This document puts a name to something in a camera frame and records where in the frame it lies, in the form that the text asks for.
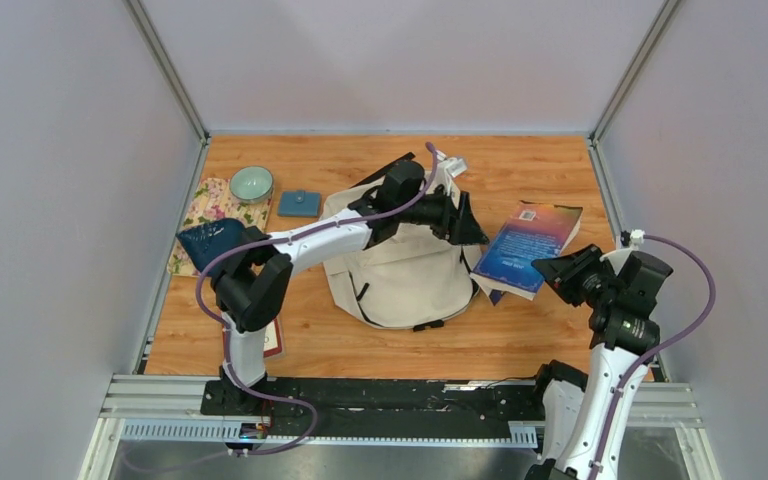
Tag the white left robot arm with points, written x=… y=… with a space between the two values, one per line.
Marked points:
x=250 y=281

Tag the blue cover book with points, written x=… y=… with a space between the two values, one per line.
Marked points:
x=533 y=231

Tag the pale green ceramic bowl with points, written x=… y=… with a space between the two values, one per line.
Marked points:
x=252 y=184

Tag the small blue wallet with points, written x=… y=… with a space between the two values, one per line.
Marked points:
x=299 y=204

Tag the floral cloth placemat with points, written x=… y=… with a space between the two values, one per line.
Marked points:
x=214 y=201

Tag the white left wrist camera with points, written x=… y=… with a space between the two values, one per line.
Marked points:
x=448 y=168

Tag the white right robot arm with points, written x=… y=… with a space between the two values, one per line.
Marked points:
x=586 y=413

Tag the dark blue leaf dish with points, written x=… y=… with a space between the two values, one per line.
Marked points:
x=205 y=242

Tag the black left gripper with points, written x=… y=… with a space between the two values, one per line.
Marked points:
x=457 y=228

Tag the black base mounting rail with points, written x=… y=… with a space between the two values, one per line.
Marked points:
x=503 y=411

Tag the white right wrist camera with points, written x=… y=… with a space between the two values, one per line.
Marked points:
x=632 y=239

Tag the red bordered book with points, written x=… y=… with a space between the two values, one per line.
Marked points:
x=273 y=339

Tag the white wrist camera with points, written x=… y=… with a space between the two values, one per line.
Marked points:
x=632 y=239
x=448 y=168

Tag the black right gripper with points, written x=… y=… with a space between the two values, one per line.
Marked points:
x=563 y=269

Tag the beige canvas backpack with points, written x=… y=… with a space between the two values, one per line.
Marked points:
x=408 y=279

